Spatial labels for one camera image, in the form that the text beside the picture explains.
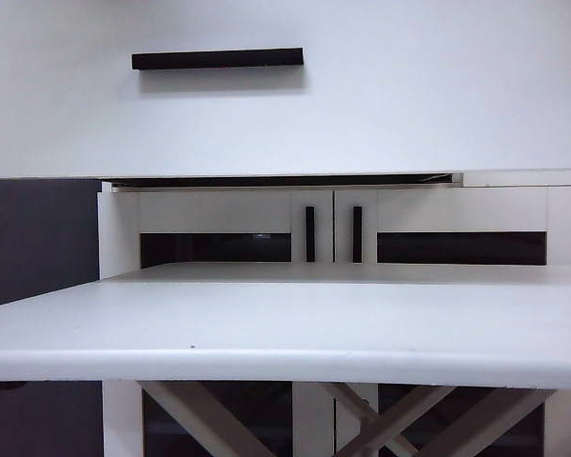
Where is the black door bar handle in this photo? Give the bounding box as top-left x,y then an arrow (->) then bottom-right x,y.
305,205 -> 317,264
351,205 -> 364,265

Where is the white glass panel cabinet door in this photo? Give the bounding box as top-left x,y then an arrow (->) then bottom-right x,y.
334,186 -> 571,457
111,188 -> 335,457

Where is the white cabinet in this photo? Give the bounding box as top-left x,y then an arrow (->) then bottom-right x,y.
97,47 -> 571,457

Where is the black drawer bar handle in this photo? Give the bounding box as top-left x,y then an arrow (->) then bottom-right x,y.
130,46 -> 305,73

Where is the white folding table leg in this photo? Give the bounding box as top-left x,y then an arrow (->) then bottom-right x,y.
325,382 -> 413,457
345,384 -> 458,457
425,387 -> 556,457
140,380 -> 270,457

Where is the dark grey room door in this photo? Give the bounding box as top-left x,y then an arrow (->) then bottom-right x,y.
0,178 -> 102,457

